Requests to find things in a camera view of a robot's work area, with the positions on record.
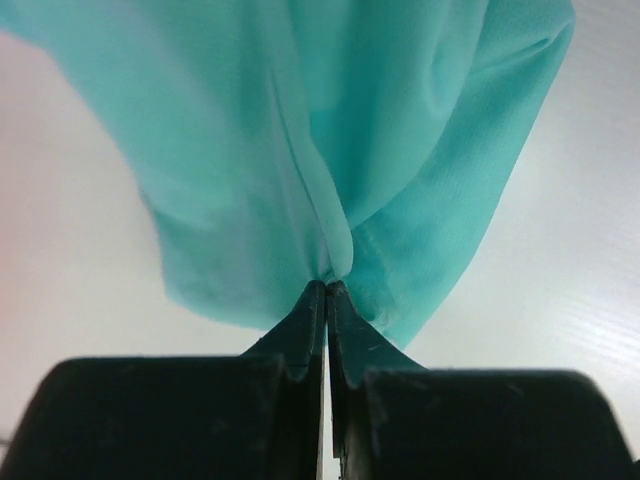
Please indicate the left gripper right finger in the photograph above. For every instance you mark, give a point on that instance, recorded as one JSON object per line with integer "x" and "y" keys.
{"x": 395, "y": 419}

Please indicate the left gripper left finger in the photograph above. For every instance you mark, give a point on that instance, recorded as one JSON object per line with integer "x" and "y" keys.
{"x": 257, "y": 415}

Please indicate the teal t-shirt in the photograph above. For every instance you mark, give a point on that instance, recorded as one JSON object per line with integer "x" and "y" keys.
{"x": 279, "y": 142}

